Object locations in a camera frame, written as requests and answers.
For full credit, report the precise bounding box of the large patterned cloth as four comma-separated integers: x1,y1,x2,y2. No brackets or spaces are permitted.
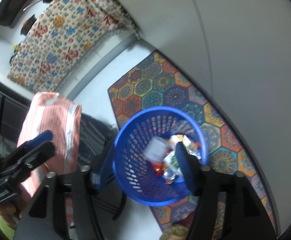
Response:
7,0,116,92

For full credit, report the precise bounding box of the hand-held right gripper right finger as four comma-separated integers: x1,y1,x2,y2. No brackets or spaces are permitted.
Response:
174,142,278,240

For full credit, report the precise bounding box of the fuzzy tan slipper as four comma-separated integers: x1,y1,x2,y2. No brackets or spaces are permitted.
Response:
159,224,189,240

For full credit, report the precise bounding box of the colourful hexagon rug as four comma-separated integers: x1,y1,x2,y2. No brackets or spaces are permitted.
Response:
107,50,277,233

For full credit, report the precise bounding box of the blue plastic basket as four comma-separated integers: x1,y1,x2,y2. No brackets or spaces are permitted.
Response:
112,107,209,207

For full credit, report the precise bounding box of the person's left forearm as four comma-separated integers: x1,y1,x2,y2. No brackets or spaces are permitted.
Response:
0,219,17,240

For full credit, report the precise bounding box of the orange striped tablecloth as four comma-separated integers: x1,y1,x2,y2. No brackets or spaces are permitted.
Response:
17,92,82,198

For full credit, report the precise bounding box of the person's left hand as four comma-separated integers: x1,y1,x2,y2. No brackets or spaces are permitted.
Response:
0,196,23,228

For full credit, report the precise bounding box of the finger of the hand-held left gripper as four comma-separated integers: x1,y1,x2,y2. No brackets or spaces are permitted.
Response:
0,141,56,178
17,130,53,153

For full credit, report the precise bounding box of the grey refrigerator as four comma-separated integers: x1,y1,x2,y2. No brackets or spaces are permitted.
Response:
0,79,33,145

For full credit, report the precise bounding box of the narrow patterned cloth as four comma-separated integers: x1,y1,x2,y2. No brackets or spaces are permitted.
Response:
85,0,139,34

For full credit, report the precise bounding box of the black table frame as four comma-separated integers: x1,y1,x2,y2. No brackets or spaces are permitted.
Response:
78,114,127,220

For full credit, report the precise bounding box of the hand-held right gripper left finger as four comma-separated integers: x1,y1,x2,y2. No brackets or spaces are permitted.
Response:
13,141,126,240

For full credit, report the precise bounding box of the white carton with purple print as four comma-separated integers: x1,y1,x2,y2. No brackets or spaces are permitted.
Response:
145,137,169,162

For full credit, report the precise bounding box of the black clay pot red lid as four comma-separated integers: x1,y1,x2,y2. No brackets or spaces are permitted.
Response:
20,16,37,34

